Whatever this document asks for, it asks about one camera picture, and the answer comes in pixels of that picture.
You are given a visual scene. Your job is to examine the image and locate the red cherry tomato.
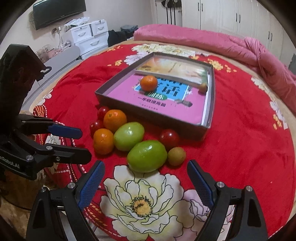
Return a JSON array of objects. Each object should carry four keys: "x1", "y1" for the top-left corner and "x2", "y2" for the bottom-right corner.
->
[
  {"x1": 89, "y1": 120, "x2": 104, "y2": 138},
  {"x1": 97, "y1": 106, "x2": 110, "y2": 120},
  {"x1": 159, "y1": 129, "x2": 180, "y2": 150}
]

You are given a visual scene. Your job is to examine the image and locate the orange mandarin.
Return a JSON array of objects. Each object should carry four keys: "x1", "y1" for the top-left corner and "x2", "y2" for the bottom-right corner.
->
[
  {"x1": 140, "y1": 75, "x2": 158, "y2": 92},
  {"x1": 93, "y1": 128, "x2": 114, "y2": 155},
  {"x1": 103, "y1": 109, "x2": 127, "y2": 133}
]

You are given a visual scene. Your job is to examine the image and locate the green fruit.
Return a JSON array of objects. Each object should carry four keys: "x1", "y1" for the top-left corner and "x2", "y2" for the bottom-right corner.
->
[
  {"x1": 126, "y1": 140, "x2": 168, "y2": 173},
  {"x1": 114, "y1": 122, "x2": 144, "y2": 151}
]

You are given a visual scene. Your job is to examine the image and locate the brown longan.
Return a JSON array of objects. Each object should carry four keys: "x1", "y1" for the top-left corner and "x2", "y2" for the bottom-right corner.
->
[
  {"x1": 199, "y1": 83, "x2": 208, "y2": 94},
  {"x1": 168, "y1": 147, "x2": 186, "y2": 166}
]

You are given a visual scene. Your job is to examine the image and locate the grey white bench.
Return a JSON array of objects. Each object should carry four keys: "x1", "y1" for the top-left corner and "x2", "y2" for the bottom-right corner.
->
[{"x1": 21, "y1": 46, "x2": 81, "y2": 110}]

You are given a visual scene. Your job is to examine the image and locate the white drawer cabinet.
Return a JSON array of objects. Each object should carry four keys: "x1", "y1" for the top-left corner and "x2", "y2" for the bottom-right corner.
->
[{"x1": 62, "y1": 19, "x2": 109, "y2": 60}]

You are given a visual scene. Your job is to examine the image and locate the red floral blanket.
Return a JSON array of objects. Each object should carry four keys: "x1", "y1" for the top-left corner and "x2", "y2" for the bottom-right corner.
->
[{"x1": 33, "y1": 42, "x2": 295, "y2": 240}]

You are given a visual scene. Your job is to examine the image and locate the black clothes pile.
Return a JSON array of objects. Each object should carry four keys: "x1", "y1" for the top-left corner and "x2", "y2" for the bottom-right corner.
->
[{"x1": 107, "y1": 30, "x2": 127, "y2": 47}]

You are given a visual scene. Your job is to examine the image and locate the grey shallow box tray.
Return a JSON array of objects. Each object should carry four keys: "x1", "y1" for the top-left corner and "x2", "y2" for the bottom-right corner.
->
[{"x1": 95, "y1": 52, "x2": 215, "y2": 139}]

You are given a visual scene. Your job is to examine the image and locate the pink Chinese workbook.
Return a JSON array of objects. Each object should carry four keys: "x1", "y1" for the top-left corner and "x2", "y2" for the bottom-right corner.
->
[{"x1": 107, "y1": 74, "x2": 205, "y2": 125}]

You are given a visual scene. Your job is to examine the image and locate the sunflower cover book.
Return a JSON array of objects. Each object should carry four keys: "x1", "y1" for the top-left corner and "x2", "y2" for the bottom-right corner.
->
[{"x1": 135, "y1": 56, "x2": 208, "y2": 85}]

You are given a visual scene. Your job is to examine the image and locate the hanging bags on door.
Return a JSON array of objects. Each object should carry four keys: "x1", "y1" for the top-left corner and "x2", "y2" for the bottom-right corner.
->
[{"x1": 161, "y1": 0, "x2": 182, "y2": 26}]

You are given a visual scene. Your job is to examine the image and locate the pink quilt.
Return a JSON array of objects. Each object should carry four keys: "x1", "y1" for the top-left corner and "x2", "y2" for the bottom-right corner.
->
[{"x1": 134, "y1": 24, "x2": 295, "y2": 112}]

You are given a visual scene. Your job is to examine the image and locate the white wardrobe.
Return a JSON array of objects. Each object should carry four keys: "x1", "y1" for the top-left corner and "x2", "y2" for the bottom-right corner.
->
[{"x1": 182, "y1": 0, "x2": 283, "y2": 58}]

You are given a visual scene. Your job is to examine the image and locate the black wall television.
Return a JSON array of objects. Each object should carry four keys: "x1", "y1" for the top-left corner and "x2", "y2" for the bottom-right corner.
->
[{"x1": 33, "y1": 0, "x2": 86, "y2": 30}]

